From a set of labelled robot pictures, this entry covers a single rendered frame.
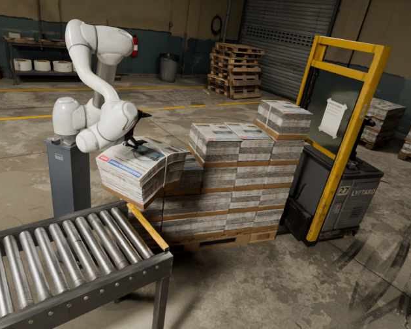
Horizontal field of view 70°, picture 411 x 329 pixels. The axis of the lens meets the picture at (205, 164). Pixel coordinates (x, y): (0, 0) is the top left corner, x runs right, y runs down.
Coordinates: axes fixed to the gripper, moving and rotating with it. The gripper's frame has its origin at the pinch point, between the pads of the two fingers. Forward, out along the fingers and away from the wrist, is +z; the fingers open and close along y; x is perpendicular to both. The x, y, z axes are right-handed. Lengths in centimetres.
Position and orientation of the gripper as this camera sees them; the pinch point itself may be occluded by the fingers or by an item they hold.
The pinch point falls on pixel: (146, 127)
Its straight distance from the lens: 156.7
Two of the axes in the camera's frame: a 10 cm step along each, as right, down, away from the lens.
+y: -2.0, 9.0, 3.8
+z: 4.7, -2.6, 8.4
